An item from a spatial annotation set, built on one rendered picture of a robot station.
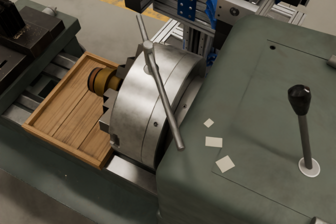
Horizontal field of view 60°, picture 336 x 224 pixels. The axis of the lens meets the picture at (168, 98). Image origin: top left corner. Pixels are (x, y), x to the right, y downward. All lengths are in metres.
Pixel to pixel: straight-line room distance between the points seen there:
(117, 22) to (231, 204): 2.24
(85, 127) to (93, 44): 1.52
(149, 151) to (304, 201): 0.32
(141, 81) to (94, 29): 1.97
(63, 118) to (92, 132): 0.12
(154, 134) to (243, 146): 0.19
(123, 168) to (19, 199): 1.13
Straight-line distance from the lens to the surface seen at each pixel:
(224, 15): 1.06
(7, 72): 1.12
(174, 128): 0.46
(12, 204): 2.00
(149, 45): 0.58
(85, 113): 1.03
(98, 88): 0.81
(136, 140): 0.66
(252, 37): 0.71
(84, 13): 2.75
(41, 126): 1.05
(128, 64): 0.78
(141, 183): 0.92
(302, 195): 0.55
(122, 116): 0.65
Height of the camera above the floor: 1.74
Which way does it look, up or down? 57 degrees down
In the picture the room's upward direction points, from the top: straight up
